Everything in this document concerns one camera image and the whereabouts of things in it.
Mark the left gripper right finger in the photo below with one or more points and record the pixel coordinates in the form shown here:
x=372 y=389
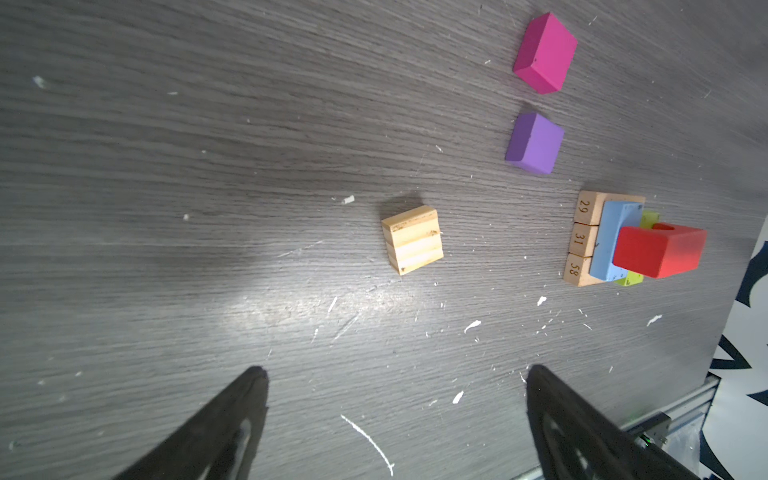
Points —
x=574 y=440

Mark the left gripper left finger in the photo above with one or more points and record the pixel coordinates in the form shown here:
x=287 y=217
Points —
x=220 y=441

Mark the natural wood block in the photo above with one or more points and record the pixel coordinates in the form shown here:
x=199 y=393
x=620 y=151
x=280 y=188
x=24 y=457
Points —
x=577 y=271
x=589 y=205
x=583 y=240

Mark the red arch wood block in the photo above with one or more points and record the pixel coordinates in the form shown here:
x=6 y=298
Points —
x=662 y=251

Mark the blue wood block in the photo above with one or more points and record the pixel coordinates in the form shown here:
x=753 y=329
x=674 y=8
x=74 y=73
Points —
x=615 y=216

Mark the green wood block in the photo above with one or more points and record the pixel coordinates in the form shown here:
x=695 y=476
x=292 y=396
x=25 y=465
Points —
x=649 y=219

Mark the purple wood cube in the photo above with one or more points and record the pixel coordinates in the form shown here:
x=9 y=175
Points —
x=534 y=144

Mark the magenta wood cube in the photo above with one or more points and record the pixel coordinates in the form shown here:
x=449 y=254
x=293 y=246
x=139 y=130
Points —
x=545 y=55

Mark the small natural wood cube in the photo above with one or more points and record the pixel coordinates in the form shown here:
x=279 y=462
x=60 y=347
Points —
x=413 y=239

